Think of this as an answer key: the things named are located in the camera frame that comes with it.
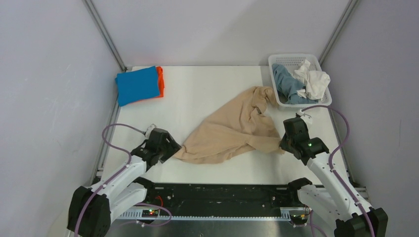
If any beige t shirt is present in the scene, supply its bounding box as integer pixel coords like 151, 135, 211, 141
174, 86, 284, 164

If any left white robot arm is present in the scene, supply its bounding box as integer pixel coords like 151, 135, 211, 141
67, 126, 181, 237

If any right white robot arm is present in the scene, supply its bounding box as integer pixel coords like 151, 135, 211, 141
280, 117, 388, 237

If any grey blue t shirt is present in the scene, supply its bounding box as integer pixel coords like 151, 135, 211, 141
272, 64, 318, 105

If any white t shirt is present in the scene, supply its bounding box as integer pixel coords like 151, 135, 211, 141
292, 60, 331, 100

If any folded blue t shirt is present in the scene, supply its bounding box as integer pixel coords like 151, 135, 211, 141
115, 66, 160, 107

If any left controller board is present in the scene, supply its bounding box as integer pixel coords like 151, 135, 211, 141
141, 209, 160, 218

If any controller board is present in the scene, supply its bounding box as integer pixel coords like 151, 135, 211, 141
290, 214, 308, 226
141, 209, 160, 218

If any folded orange t shirt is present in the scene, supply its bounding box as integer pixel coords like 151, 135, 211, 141
140, 66, 165, 101

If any white plastic basket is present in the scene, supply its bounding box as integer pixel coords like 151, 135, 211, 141
268, 53, 332, 108

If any right controller board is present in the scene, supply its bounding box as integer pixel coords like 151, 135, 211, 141
290, 214, 308, 226

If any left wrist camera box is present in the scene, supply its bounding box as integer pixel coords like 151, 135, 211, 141
144, 124, 157, 139

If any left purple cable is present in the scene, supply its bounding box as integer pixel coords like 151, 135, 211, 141
74, 123, 148, 237

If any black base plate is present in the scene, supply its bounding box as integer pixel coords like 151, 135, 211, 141
145, 183, 307, 218

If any aluminium frame rail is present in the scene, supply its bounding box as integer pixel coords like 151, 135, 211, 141
72, 186, 373, 223

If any right corner aluminium post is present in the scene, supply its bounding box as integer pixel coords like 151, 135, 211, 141
319, 0, 361, 66

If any corner aluminium post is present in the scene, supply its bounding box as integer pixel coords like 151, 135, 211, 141
82, 0, 127, 72
319, 0, 361, 66

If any left corner aluminium post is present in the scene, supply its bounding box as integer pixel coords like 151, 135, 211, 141
82, 0, 127, 72

